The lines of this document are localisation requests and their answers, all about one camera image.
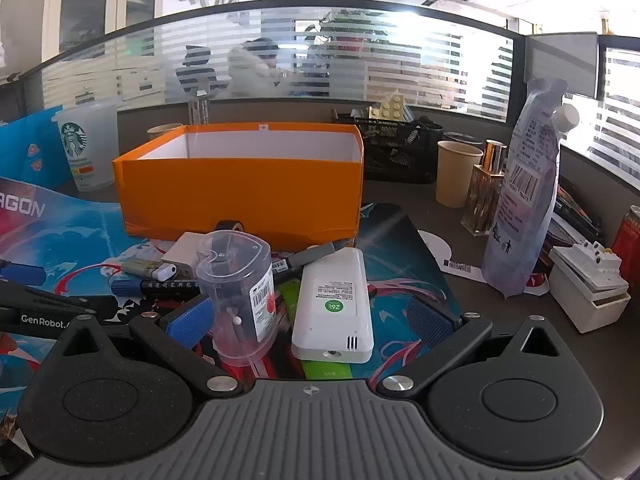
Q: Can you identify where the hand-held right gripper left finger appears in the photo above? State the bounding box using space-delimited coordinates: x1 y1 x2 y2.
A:
50 294 245 400

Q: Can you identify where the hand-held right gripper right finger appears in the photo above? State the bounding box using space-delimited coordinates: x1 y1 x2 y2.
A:
376 297 576 401

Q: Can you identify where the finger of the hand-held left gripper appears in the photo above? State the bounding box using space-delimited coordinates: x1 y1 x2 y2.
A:
0 282 118 312
0 260 49 286

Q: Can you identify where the clear plastic container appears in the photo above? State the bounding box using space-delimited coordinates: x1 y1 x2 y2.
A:
195 230 279 367

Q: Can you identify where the white charger adapter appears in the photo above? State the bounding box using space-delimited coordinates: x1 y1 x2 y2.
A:
161 231 211 278

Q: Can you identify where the white remote control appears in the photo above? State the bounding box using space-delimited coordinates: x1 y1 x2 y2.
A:
291 247 375 363

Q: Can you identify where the orange cardboard box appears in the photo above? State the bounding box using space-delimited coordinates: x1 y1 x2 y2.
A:
112 122 365 251

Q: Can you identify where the black marker with blue cap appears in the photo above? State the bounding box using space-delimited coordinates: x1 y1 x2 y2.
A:
111 279 201 297

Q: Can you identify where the white barcode paper strip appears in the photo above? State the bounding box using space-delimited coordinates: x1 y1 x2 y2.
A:
440 257 486 281

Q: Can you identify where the white round paper coaster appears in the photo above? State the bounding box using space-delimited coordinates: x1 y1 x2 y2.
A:
417 230 453 264

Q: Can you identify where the printed desk mat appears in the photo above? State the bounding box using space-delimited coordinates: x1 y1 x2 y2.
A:
0 176 463 396

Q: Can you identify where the blue paper bag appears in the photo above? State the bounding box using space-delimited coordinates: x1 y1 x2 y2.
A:
0 105 76 191

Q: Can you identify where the gold perfume bottle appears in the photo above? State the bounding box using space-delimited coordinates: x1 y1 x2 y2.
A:
461 140 508 236

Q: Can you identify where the frosted plastic cup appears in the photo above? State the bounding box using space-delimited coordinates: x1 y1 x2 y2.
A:
54 99 120 193

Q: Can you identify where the beige paper cup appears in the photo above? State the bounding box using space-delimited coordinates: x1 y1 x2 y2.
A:
147 122 184 144
436 140 485 208

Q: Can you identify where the clear spout pouch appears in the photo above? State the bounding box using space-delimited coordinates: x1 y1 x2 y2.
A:
481 77 581 300

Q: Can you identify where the white plastic box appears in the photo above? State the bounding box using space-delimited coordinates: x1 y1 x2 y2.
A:
548 241 632 334

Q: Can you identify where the black mesh desk organizer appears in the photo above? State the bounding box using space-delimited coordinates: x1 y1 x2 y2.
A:
331 112 445 185

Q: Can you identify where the stack of books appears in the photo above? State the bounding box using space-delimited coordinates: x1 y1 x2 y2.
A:
547 175 617 261

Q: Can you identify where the clear acrylic trophy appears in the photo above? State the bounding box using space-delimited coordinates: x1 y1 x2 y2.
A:
189 89 211 126

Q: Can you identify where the red drink can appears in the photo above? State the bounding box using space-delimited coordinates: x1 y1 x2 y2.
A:
611 205 640 281

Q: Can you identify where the yellow toy brick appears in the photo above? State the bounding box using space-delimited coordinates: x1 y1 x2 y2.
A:
367 89 407 122

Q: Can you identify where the black office chair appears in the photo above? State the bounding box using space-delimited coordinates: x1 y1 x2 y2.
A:
175 45 219 96

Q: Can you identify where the white glass-door cabinet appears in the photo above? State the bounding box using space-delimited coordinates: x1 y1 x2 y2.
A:
45 0 168 56

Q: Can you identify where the green potted plant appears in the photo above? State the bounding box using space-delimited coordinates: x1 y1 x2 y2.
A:
320 9 392 46

